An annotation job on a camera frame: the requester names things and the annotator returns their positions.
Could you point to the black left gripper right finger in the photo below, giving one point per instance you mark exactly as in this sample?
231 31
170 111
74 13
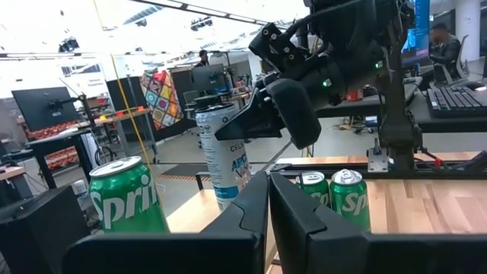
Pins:
361 255

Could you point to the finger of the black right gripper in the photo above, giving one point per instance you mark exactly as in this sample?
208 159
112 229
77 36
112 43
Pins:
251 122

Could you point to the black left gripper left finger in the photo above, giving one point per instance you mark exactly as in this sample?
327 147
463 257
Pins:
171 255

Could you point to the green Sprite can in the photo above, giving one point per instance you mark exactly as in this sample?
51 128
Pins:
314 186
125 198
350 201

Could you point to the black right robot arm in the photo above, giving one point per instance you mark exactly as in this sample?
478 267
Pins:
397 125

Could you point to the black monitor on arm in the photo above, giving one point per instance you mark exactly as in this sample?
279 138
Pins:
43 108

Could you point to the red tool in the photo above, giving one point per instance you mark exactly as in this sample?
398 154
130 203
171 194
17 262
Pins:
354 95

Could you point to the grey desk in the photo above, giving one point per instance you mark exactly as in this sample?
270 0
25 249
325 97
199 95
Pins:
342 108

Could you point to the black monitor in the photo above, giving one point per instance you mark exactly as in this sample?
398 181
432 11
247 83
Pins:
208 78

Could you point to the person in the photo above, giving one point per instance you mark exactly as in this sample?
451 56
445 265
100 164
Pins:
445 49
202 57

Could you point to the black mat with orange stripes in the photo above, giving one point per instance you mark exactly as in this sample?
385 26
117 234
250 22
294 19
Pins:
182 171

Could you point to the monitor with blue screen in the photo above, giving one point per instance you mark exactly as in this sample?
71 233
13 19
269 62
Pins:
418 34

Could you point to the colourful patchwork quilt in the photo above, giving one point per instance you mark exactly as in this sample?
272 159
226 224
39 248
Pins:
161 99

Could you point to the white plastic bottle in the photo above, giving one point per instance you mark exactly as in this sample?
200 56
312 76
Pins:
80 188

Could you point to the black computer keyboard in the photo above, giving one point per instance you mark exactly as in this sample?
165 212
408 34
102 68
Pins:
452 100

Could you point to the ceiling light bar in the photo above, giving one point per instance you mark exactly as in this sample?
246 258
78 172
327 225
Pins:
205 9

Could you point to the grey office chair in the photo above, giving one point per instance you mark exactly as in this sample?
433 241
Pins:
463 57

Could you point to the wooden workbench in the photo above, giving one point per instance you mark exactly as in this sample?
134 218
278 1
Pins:
121 114

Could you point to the black computer mouse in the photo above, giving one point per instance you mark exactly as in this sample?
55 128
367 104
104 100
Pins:
477 86

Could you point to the large black box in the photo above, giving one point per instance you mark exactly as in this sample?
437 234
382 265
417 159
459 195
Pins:
38 228

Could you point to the black standing desk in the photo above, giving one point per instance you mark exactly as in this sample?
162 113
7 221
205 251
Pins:
57 141

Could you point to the black ceiling spotlight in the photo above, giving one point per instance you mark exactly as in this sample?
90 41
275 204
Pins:
68 45

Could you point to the wooden shelf with black frame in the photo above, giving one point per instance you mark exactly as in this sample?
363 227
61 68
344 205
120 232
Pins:
190 213

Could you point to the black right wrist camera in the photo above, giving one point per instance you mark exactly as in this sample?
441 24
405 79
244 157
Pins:
296 114

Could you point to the black aluminium table frame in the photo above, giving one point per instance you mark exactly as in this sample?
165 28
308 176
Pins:
342 169

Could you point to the grey metal bracket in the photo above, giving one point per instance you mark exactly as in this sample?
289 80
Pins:
377 161

